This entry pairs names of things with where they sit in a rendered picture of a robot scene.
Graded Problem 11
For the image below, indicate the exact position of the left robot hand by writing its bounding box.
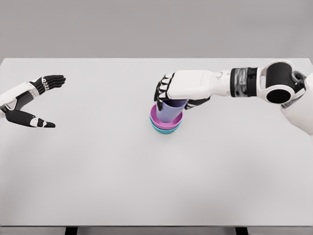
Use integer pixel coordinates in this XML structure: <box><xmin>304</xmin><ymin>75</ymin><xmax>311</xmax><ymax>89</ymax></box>
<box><xmin>0</xmin><ymin>74</ymin><xmax>67</xmax><ymax>129</ymax></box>

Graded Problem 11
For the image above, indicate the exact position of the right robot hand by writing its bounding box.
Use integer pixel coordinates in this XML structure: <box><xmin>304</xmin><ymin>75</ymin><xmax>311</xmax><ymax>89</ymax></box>
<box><xmin>154</xmin><ymin>70</ymin><xmax>221</xmax><ymax>112</ymax></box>

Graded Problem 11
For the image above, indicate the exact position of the lavender cup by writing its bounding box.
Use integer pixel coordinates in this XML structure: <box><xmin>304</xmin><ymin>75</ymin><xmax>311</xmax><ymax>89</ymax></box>
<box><xmin>156</xmin><ymin>99</ymin><xmax>188</xmax><ymax>123</ymax></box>

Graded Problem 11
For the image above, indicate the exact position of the pink bowl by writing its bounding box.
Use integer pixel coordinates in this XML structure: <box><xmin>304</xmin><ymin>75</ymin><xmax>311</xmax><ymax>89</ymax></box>
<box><xmin>149</xmin><ymin>104</ymin><xmax>184</xmax><ymax>130</ymax></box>

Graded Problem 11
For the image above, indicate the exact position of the teal bowl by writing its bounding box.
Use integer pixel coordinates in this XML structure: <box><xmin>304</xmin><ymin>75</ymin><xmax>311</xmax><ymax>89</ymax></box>
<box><xmin>149</xmin><ymin>116</ymin><xmax>182</xmax><ymax>136</ymax></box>

